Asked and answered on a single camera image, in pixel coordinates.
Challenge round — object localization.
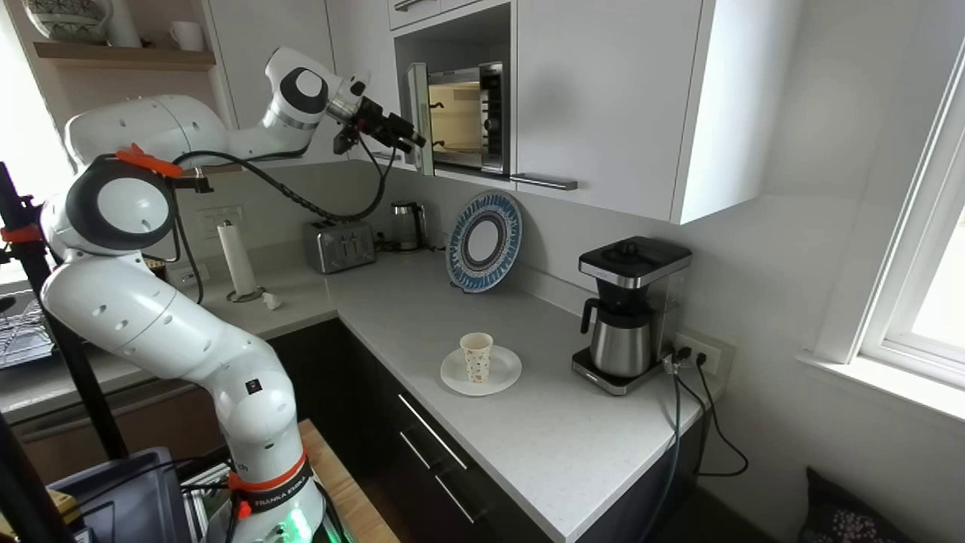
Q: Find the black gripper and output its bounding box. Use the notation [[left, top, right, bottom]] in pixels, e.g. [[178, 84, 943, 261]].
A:
[[332, 82, 429, 155]]

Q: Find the stainless steel microwave door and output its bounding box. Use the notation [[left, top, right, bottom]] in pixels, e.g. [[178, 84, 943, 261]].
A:
[[404, 60, 438, 180]]

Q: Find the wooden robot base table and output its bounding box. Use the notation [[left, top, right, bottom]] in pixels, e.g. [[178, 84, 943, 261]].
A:
[[299, 418, 401, 543]]

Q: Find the stainless steel microwave body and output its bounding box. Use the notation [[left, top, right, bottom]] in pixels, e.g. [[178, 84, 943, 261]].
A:
[[424, 60, 508, 180]]

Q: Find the open microwave oven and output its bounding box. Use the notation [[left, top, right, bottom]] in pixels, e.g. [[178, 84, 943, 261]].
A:
[[385, 0, 517, 186]]

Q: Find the white upper cabinet door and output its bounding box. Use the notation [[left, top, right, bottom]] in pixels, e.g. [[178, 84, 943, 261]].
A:
[[508, 0, 808, 226]]

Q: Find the dark electric kettle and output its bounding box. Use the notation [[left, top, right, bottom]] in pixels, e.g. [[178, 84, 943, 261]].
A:
[[384, 200, 431, 255]]

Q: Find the silver toaster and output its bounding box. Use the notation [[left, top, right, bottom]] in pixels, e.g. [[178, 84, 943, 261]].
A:
[[303, 218, 379, 276]]

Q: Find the blue patterned decorative plate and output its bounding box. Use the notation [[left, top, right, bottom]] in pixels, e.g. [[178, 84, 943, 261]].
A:
[[444, 186, 528, 299]]

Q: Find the white patterned cup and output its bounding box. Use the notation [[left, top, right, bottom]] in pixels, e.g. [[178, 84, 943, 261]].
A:
[[459, 329, 497, 387]]

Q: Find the small white mug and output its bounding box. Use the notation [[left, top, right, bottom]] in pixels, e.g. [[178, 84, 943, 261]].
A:
[[166, 18, 208, 55]]

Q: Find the white round plate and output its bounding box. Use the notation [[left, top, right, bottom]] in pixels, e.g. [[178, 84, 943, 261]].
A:
[[438, 341, 525, 399]]

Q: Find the black drip coffee maker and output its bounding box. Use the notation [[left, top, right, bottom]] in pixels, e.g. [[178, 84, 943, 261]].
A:
[[571, 234, 697, 399]]

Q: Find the stainless steel coffee carafe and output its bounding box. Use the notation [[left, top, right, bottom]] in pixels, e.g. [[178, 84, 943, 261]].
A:
[[579, 295, 661, 380]]

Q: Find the dark lower kitchen cabinet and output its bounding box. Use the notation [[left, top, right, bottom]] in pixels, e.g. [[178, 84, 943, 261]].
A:
[[269, 319, 705, 543]]

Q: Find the patterned bowl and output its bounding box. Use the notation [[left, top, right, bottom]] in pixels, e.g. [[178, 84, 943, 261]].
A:
[[18, 0, 114, 45]]

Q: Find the black tripod stand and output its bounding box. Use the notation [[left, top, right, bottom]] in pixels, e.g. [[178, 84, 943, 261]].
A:
[[0, 159, 130, 463]]

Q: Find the dark blue box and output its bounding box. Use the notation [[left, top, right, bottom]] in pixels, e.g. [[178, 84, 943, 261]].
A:
[[45, 447, 195, 543]]

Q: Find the dark patterned cushion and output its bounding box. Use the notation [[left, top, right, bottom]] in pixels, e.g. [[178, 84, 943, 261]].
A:
[[795, 463, 915, 543]]

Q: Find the black corrugated cable conduit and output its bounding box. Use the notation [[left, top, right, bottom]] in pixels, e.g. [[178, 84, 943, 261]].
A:
[[166, 132, 401, 226]]

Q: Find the metal cabinet door handle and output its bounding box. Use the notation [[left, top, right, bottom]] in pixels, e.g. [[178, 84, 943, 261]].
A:
[[508, 172, 583, 192]]

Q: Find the wooden wall shelf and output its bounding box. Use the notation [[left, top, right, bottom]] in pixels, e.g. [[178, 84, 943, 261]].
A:
[[28, 39, 220, 74]]

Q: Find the long metal drawer handle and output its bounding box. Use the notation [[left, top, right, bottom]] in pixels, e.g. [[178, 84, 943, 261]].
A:
[[395, 427, 478, 526], [395, 391, 470, 472]]

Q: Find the white wall power outlet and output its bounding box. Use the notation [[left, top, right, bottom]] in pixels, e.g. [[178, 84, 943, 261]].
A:
[[666, 333, 728, 380]]

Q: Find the black power cable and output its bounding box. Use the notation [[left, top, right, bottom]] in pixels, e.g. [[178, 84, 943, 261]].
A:
[[637, 347, 687, 543], [684, 349, 753, 481]]

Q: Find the white window frame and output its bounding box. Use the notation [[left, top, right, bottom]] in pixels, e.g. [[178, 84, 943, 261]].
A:
[[811, 39, 965, 407]]

